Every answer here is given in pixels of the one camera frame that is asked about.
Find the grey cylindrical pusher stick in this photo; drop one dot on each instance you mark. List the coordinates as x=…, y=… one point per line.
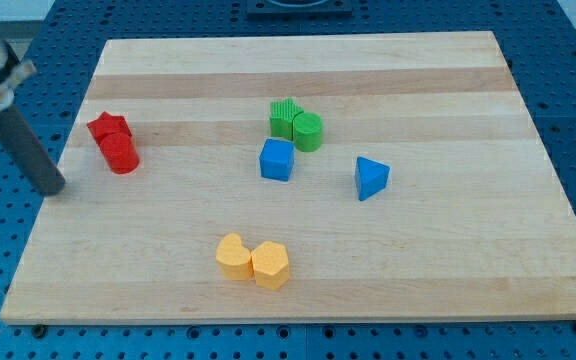
x=23, y=146

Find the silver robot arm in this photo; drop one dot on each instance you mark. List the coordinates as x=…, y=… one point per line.
x=13, y=72

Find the blue cube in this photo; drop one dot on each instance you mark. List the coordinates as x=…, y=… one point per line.
x=276, y=159

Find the red star block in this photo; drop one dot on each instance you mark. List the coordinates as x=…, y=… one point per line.
x=107, y=124

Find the red cylinder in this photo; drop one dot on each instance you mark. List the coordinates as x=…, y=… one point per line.
x=119, y=153

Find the yellow heart block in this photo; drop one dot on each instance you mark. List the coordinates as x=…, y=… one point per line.
x=233, y=258

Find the green star block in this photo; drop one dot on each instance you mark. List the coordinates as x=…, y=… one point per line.
x=282, y=114

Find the yellow hexagon block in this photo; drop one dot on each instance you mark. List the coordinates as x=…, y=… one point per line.
x=271, y=265

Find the green cylinder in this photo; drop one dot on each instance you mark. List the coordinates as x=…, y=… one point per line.
x=307, y=132

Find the blue triangular prism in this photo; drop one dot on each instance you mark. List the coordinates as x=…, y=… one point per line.
x=370, y=177

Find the wooden board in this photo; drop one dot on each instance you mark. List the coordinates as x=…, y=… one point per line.
x=473, y=224

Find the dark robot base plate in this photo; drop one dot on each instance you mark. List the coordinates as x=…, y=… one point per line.
x=281, y=8

